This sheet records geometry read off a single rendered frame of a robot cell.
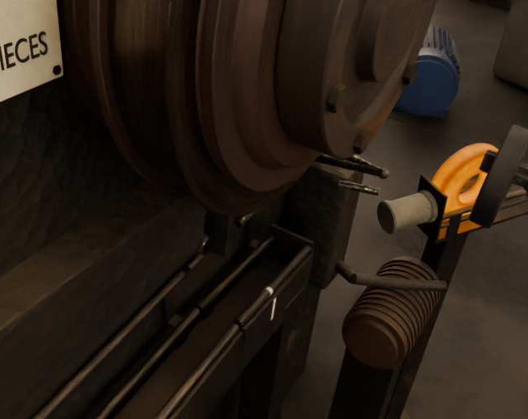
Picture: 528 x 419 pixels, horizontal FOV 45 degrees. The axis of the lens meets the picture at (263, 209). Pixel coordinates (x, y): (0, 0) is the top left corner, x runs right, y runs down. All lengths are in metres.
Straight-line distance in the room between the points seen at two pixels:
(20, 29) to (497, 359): 1.62
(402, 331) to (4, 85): 0.81
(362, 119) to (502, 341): 1.39
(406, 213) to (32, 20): 0.75
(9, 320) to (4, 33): 0.25
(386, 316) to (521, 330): 0.95
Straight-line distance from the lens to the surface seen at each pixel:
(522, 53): 3.52
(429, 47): 2.93
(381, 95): 0.71
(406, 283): 1.16
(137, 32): 0.50
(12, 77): 0.56
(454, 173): 1.14
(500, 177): 0.93
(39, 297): 0.64
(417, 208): 1.14
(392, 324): 1.14
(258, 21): 0.50
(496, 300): 2.11
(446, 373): 1.83
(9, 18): 0.54
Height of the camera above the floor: 1.31
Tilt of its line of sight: 36 degrees down
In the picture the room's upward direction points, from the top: 7 degrees clockwise
